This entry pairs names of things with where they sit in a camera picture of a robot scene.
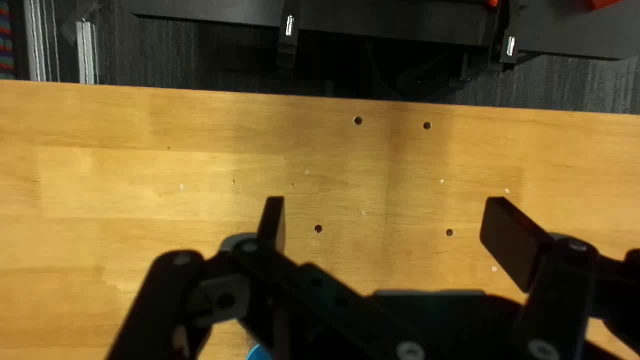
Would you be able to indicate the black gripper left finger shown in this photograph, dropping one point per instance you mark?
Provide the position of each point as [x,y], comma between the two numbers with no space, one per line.
[271,221]

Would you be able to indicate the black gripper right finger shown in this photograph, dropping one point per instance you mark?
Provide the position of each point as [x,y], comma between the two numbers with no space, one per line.
[510,232]

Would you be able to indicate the black clamp with silver label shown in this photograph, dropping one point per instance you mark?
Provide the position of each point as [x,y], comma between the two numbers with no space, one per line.
[289,28]
[510,44]

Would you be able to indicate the red object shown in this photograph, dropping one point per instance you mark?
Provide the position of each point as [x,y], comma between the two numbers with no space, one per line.
[603,3]

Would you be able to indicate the aluminium profile bar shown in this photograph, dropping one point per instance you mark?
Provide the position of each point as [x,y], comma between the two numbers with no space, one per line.
[86,53]

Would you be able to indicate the silver metal post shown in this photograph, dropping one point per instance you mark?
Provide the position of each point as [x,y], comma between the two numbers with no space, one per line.
[35,41]

